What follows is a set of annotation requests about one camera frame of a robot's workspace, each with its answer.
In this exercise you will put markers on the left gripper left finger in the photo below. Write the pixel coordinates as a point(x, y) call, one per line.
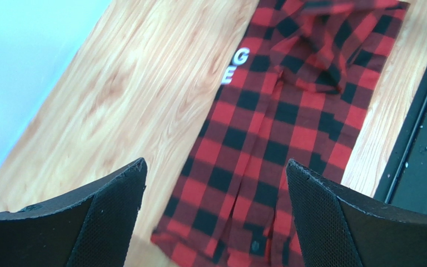
point(88, 226)

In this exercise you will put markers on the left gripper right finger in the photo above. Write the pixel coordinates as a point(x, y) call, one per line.
point(337, 226)

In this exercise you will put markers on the red black plaid shirt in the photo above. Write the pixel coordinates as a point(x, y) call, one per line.
point(298, 87)

